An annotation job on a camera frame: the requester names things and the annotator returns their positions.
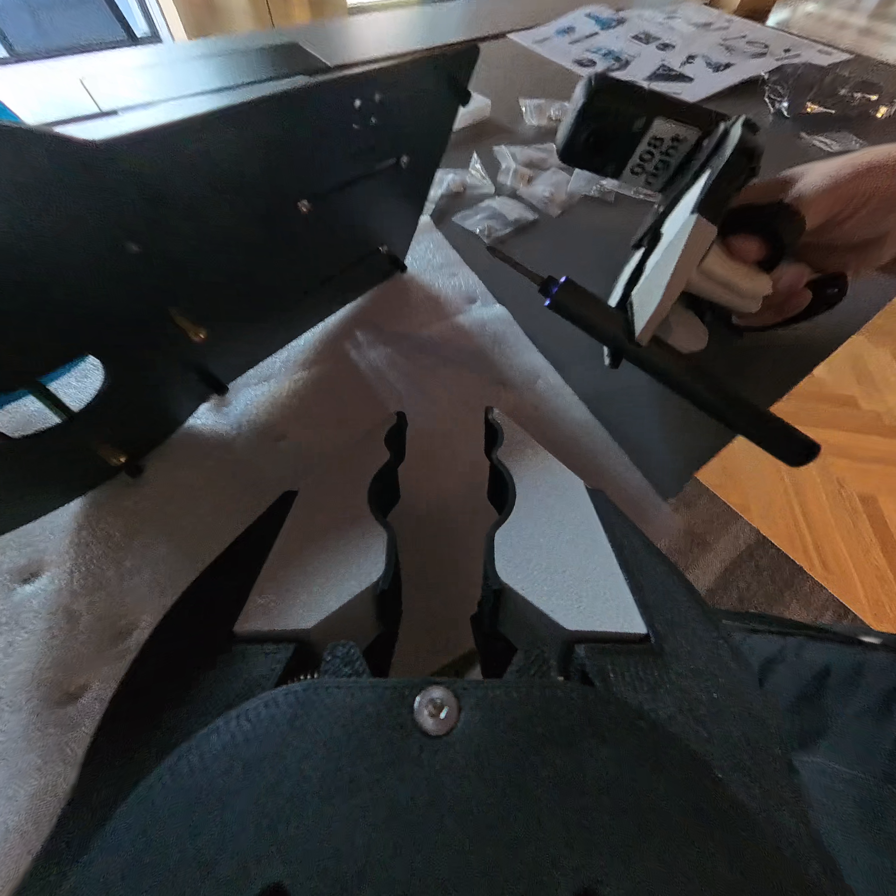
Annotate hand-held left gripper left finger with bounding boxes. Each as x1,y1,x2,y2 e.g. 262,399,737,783
234,412,409,678

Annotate printed instruction sheet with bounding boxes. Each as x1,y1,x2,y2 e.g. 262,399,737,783
507,2,854,104

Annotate person's right hand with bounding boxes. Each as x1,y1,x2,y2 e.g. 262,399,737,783
721,142,896,329

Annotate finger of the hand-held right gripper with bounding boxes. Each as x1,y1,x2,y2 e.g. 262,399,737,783
608,212,716,345
632,118,748,253

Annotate pile of small screw bags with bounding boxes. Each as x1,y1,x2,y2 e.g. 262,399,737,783
426,97,634,237

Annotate white foam sheet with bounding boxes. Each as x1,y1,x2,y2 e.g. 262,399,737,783
0,217,681,896

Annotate black metal robot chassis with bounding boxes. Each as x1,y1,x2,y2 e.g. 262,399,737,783
0,31,484,536

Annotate window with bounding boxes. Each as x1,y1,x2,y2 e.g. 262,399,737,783
0,0,176,65

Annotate person's dark pants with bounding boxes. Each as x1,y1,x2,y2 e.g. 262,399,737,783
721,609,896,896

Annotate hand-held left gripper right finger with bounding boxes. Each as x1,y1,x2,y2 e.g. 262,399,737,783
475,406,650,678

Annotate dark grey desk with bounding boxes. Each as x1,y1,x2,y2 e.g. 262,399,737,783
301,0,896,501

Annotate black electric screwdriver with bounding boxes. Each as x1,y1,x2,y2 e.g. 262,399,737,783
486,245,821,469

